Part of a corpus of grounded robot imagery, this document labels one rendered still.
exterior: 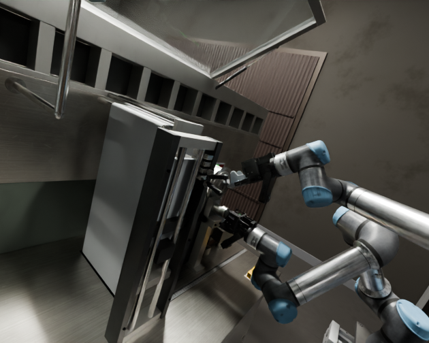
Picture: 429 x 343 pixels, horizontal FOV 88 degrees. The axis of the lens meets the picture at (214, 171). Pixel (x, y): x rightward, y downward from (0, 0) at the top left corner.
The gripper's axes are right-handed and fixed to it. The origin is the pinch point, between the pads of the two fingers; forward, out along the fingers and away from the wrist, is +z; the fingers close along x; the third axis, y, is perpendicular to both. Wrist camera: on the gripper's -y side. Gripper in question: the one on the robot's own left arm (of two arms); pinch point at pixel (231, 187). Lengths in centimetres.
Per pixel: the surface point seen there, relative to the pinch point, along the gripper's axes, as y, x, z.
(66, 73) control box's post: 22, 57, -9
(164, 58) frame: 53, 15, 5
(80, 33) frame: 49, 44, 7
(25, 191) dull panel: 13, 52, 38
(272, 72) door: 163, -242, 28
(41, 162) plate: 20, 50, 32
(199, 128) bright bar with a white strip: 15.5, 26.6, -11.1
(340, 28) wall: 171, -249, -64
